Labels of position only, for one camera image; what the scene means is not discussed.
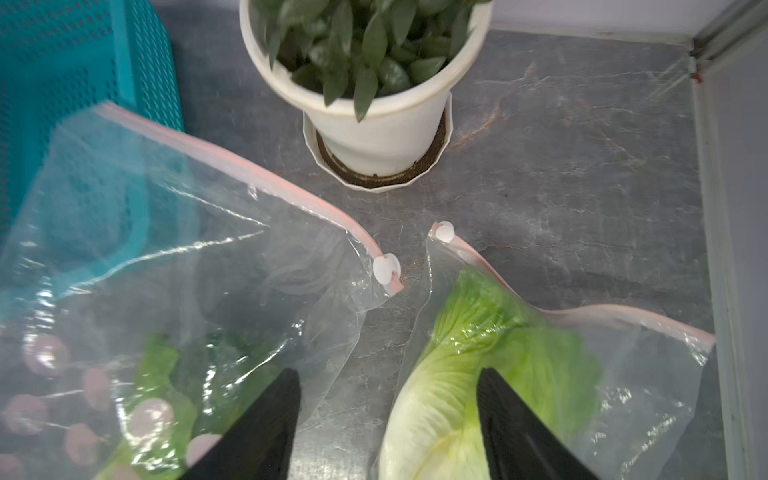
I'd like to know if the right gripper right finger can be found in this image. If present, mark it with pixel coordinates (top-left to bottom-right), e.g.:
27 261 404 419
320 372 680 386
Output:
476 368 597 480

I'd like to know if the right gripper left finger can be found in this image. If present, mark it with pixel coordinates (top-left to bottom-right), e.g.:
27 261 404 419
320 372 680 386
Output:
181 368 301 480

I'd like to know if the green chinese cabbage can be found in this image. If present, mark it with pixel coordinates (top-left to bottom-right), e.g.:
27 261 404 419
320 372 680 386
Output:
378 267 602 479

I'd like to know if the clear pink-trim zipper bag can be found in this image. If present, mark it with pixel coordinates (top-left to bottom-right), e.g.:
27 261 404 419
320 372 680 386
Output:
372 221 715 479

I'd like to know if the clear pink-dotted zipper bag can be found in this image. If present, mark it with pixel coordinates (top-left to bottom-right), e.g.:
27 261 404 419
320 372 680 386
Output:
1 103 402 479

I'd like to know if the teal plastic basket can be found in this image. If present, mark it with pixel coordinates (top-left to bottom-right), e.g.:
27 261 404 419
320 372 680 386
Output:
1 1 183 288

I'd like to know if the potted green plant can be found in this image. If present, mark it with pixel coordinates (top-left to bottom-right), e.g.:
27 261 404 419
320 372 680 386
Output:
239 1 493 193

